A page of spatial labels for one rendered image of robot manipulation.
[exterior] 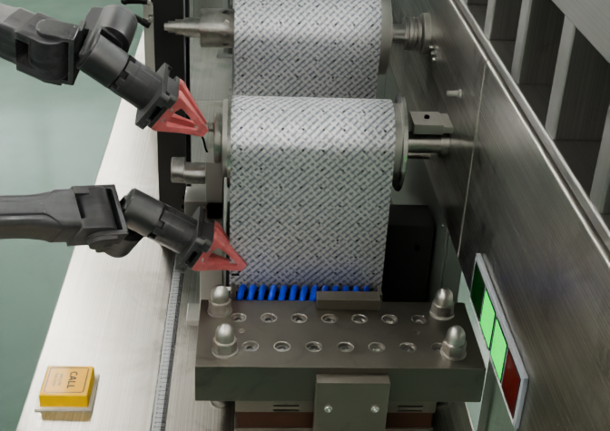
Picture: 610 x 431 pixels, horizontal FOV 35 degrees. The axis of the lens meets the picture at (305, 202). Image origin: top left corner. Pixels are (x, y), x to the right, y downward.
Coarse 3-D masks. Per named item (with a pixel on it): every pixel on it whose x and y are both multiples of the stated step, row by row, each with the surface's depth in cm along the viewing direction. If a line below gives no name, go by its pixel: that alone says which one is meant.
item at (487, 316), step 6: (486, 294) 116; (486, 300) 116; (486, 306) 116; (486, 312) 116; (492, 312) 113; (486, 318) 116; (492, 318) 113; (480, 324) 119; (486, 324) 116; (492, 324) 113; (486, 330) 116; (486, 336) 116
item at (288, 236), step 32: (256, 192) 140; (288, 192) 140; (320, 192) 140; (352, 192) 140; (384, 192) 141; (256, 224) 142; (288, 224) 143; (320, 224) 143; (352, 224) 143; (384, 224) 143; (256, 256) 145; (288, 256) 145; (320, 256) 145; (352, 256) 146; (384, 256) 146; (320, 288) 148; (352, 288) 148
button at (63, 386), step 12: (48, 372) 144; (60, 372) 144; (72, 372) 144; (84, 372) 144; (48, 384) 141; (60, 384) 141; (72, 384) 142; (84, 384) 142; (48, 396) 139; (60, 396) 139; (72, 396) 140; (84, 396) 140
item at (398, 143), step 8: (224, 104) 139; (224, 112) 138; (400, 112) 140; (224, 120) 137; (400, 120) 139; (224, 128) 137; (400, 128) 138; (224, 136) 136; (400, 136) 138; (224, 144) 137; (400, 144) 138; (224, 152) 137; (400, 152) 138; (224, 160) 138; (400, 160) 139; (224, 168) 139; (224, 176) 142; (392, 176) 141
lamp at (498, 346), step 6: (498, 330) 110; (498, 336) 110; (498, 342) 110; (504, 342) 108; (492, 348) 113; (498, 348) 110; (504, 348) 108; (492, 354) 113; (498, 354) 110; (504, 354) 108; (498, 360) 110; (498, 366) 110; (498, 372) 110
